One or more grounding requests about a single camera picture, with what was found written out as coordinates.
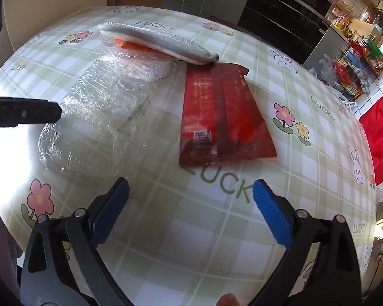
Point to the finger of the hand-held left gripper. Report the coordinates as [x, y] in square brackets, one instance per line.
[25, 111]

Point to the narrow grey base cabinet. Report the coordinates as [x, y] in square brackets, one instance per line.
[325, 47]

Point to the orange wrapper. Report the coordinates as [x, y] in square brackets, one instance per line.
[127, 44]

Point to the clear crumpled plastic bag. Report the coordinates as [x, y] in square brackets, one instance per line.
[325, 70]

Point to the clear plastic tray wrap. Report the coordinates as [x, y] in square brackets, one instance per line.
[95, 118]

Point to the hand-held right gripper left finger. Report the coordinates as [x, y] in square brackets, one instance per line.
[110, 210]

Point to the black built-in oven stove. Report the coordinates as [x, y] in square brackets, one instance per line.
[281, 12]

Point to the red snack packet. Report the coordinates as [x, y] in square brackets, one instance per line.
[223, 118]

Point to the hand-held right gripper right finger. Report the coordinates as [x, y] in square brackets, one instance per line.
[273, 212]

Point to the group of condiment bottles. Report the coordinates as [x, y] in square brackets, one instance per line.
[340, 19]

